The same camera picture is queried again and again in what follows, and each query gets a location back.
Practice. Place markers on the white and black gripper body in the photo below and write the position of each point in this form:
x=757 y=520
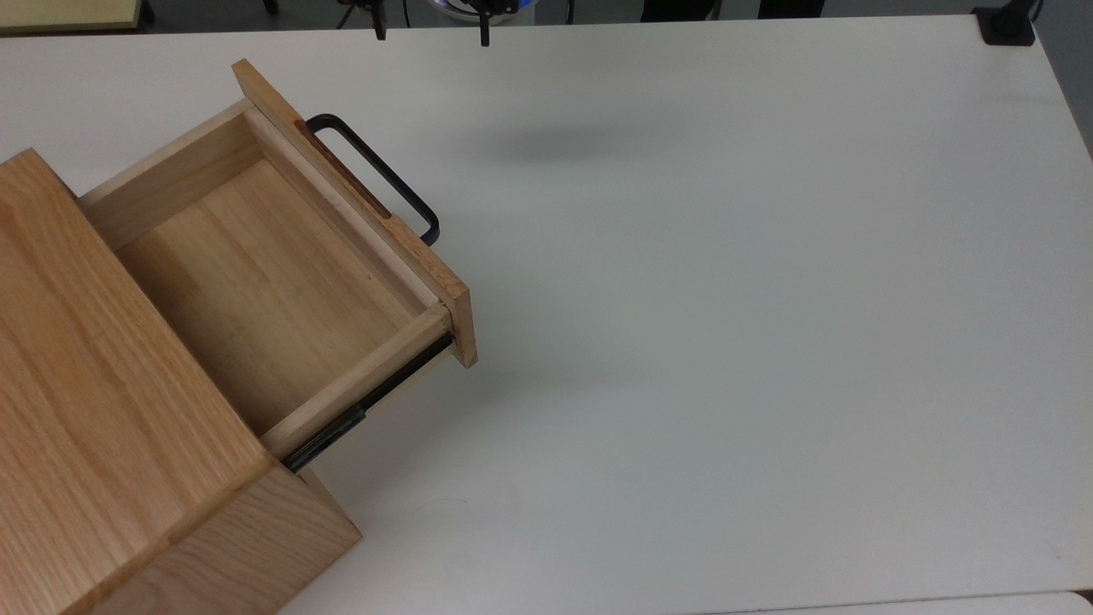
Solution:
x=495 y=5

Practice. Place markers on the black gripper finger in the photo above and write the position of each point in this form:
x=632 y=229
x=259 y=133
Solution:
x=485 y=27
x=379 y=24

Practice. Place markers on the black metal drawer slide rail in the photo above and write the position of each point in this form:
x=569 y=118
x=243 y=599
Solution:
x=384 y=389

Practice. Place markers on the black table clamp mount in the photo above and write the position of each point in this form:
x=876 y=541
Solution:
x=1008 y=26

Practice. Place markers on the light wooden board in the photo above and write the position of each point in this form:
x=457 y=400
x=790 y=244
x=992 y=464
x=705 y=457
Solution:
x=68 y=13

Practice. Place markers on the light wooden drawer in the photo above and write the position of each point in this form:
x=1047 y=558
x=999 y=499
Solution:
x=256 y=282

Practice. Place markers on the light wooden drawer cabinet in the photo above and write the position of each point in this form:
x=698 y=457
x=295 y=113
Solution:
x=94 y=410

